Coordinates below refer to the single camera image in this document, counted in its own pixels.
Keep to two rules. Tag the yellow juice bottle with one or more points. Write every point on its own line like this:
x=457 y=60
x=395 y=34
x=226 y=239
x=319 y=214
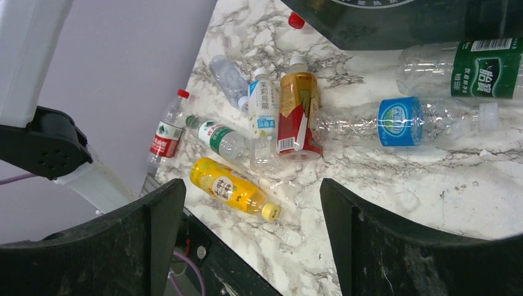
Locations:
x=233 y=189

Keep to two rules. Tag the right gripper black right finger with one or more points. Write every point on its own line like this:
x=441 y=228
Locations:
x=377 y=252

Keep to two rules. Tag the dark green trash bin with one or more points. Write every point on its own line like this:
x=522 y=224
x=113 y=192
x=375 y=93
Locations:
x=393 y=25

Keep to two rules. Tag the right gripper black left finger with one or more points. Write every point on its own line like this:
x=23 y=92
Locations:
x=127 y=251

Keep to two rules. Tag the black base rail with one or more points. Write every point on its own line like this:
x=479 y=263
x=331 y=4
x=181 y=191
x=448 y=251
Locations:
x=183 y=248

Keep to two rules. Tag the clear square jasmine bottle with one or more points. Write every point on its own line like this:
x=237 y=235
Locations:
x=264 y=103

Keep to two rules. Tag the clear bottle dark green label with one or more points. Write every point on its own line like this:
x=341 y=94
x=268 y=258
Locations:
x=481 y=69

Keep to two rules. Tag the clear bottle blue label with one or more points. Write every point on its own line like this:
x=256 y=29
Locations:
x=404 y=122

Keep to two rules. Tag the red gold label bottle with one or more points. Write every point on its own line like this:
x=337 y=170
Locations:
x=298 y=104

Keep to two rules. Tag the clear bottle green white label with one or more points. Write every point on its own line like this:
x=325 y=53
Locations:
x=225 y=141

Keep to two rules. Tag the red cap bottle table edge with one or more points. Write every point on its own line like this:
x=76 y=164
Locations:
x=169 y=130

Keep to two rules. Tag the small clear water bottle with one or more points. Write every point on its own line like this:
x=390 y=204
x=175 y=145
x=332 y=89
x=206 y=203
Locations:
x=231 y=82

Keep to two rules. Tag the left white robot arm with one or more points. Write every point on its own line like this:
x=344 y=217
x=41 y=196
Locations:
x=43 y=141

